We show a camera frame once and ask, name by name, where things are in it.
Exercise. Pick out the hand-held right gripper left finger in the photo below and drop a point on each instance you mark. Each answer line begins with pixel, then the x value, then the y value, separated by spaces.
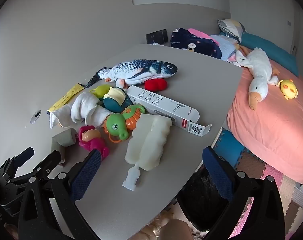
pixel 85 177

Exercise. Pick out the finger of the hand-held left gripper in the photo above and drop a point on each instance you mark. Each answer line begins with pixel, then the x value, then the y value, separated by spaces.
pixel 17 161
pixel 50 161

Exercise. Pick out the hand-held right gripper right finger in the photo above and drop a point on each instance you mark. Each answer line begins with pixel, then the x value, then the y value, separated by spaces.
pixel 219 175

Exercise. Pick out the yellow paper packet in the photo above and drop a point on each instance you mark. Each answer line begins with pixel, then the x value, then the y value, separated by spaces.
pixel 64 98

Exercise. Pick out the teal dinosaur toy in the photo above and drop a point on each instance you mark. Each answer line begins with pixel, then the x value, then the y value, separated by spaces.
pixel 116 102

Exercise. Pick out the grey cardboard piece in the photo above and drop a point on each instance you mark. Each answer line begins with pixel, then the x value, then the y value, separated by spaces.
pixel 64 137

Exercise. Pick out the foam floor mat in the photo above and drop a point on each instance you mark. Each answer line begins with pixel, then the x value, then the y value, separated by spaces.
pixel 244 162

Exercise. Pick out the pink toy figure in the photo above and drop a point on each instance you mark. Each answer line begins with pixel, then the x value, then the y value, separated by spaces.
pixel 90 140

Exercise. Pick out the green seahorse toy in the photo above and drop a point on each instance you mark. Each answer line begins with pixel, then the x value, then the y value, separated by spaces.
pixel 115 126

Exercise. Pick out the white rolled towel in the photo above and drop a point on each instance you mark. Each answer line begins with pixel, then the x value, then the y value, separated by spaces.
pixel 84 107

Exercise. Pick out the pink bed sheet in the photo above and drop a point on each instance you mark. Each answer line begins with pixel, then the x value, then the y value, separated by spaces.
pixel 274 130

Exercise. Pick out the person's knee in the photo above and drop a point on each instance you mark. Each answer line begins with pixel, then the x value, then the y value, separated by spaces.
pixel 174 231

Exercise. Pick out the white sponge bottle brush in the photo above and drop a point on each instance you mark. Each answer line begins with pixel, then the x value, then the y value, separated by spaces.
pixel 149 140

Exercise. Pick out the yellow-green plastic toy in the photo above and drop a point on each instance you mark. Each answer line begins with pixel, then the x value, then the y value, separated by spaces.
pixel 101 90

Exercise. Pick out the white cardboard box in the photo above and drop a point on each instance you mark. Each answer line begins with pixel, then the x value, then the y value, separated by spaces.
pixel 161 105

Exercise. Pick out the red plush heart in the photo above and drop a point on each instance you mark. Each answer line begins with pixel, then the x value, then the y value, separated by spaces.
pixel 155 85

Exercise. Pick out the yellow chick plush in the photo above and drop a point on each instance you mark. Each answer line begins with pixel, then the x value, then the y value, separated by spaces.
pixel 289 88

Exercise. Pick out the white goose plush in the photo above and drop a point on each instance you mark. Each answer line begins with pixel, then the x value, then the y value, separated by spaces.
pixel 260 67

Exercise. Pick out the blue plush fish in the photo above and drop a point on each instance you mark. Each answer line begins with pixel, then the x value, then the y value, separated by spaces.
pixel 141 70

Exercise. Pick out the light blue blanket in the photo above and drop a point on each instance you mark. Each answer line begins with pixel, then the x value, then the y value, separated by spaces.
pixel 225 47

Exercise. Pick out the navy printed blanket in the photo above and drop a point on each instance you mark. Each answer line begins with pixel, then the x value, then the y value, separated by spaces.
pixel 191 45

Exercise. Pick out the teal pillow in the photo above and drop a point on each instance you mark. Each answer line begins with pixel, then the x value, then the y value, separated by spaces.
pixel 271 50

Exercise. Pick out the pink cloth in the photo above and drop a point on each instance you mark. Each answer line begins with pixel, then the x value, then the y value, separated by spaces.
pixel 199 33

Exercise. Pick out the patterned pillow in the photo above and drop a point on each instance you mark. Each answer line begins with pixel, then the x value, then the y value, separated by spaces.
pixel 231 28

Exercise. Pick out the white door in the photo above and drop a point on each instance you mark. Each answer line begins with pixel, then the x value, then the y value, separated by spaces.
pixel 302 27

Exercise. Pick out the black wall socket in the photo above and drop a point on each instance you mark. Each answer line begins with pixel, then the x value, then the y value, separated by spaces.
pixel 157 37

